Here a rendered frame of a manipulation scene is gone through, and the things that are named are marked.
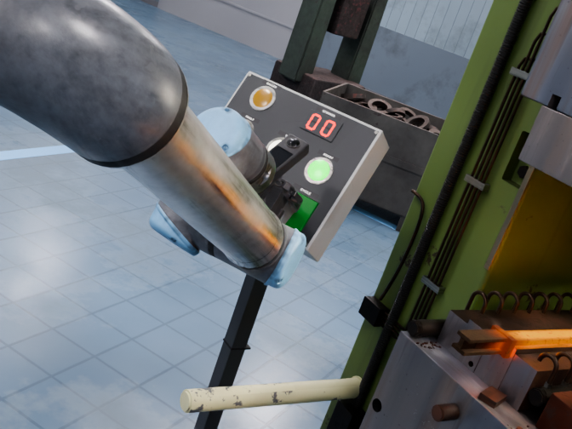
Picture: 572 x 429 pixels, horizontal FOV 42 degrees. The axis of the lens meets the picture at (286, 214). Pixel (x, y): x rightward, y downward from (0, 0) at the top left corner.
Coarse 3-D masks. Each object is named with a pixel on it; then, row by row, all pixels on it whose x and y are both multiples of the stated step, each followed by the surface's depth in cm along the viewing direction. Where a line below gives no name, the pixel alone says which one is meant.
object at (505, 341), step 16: (464, 336) 117; (480, 336) 118; (496, 336) 120; (512, 336) 123; (528, 336) 126; (544, 336) 128; (560, 336) 130; (464, 352) 116; (480, 352) 119; (496, 352) 121
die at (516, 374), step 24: (456, 312) 133; (504, 312) 140; (552, 312) 149; (456, 336) 132; (480, 360) 127; (504, 360) 123; (528, 360) 121; (504, 384) 123; (528, 384) 119; (552, 384) 122; (528, 408) 122
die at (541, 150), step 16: (544, 112) 120; (560, 112) 118; (544, 128) 120; (560, 128) 118; (528, 144) 122; (544, 144) 120; (560, 144) 118; (528, 160) 122; (544, 160) 120; (560, 160) 117; (560, 176) 117
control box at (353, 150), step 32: (288, 96) 156; (256, 128) 156; (288, 128) 154; (320, 128) 151; (352, 128) 149; (352, 160) 147; (320, 192) 146; (352, 192) 149; (320, 224) 144; (320, 256) 150
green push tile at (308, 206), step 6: (306, 198) 147; (306, 204) 146; (312, 204) 146; (300, 210) 146; (306, 210) 146; (312, 210) 145; (294, 216) 146; (300, 216) 146; (306, 216) 145; (288, 222) 146; (294, 222) 146; (300, 222) 145; (306, 222) 145; (294, 228) 145; (300, 228) 145
